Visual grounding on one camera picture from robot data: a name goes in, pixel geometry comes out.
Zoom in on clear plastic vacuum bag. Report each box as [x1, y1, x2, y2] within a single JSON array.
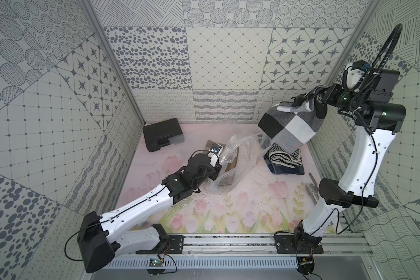
[[206, 133, 273, 194]]

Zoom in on grey white checked blanket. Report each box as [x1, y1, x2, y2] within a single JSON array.
[[259, 86, 327, 154]]

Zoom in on navy plaid blanket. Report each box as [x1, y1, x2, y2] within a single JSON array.
[[264, 155, 305, 176]]

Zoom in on black white chevron knit blanket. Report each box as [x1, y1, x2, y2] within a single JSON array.
[[267, 143, 303, 168]]

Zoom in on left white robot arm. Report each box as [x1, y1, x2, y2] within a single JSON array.
[[74, 150, 222, 274]]

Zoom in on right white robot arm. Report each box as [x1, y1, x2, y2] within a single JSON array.
[[292, 84, 406, 250]]

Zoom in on black plastic case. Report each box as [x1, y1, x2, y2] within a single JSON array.
[[142, 118, 185, 152]]

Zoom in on left green circuit board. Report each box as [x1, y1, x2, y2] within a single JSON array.
[[149, 258, 163, 267]]

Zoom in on right black circuit module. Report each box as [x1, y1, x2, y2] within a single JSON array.
[[296, 257, 315, 276]]

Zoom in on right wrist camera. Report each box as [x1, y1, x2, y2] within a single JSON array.
[[341, 60, 370, 92]]

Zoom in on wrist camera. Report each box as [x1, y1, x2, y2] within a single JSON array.
[[341, 60, 370, 92], [207, 143, 224, 166]]

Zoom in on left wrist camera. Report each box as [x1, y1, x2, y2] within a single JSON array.
[[207, 143, 224, 166]]

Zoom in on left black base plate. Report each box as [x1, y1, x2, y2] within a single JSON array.
[[135, 235, 184, 255]]

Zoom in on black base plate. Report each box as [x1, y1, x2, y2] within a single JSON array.
[[274, 234, 324, 255], [135, 235, 184, 255]]

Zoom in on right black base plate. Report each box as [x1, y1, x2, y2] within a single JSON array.
[[274, 234, 324, 255]]

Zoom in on aluminium mounting rail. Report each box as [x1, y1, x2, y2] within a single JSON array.
[[90, 232, 372, 258]]

